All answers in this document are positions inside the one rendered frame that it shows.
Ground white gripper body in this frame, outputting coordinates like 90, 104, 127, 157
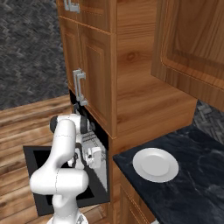
86, 146, 103, 170

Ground black oven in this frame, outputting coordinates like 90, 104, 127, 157
68, 89, 114, 204

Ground black oven door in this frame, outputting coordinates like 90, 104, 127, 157
22, 144, 111, 217

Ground white round plate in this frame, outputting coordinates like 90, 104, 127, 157
132, 147, 179, 184

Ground wide wooden cabinet door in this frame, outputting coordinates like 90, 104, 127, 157
77, 24, 118, 139

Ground narrow wooden cabinet door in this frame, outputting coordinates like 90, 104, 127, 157
59, 16, 83, 99

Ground short wooden cabinet door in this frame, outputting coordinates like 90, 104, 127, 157
73, 0, 118, 34
55, 0, 77, 22

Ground wooden base cabinet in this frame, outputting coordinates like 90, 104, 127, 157
111, 159, 157, 224

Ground tall wooden cabinet housing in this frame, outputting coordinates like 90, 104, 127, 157
108, 0, 199, 224

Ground grey wire oven rack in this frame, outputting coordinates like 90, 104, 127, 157
81, 130, 109, 165

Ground wooden wall cabinet door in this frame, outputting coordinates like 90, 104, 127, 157
150, 0, 224, 112

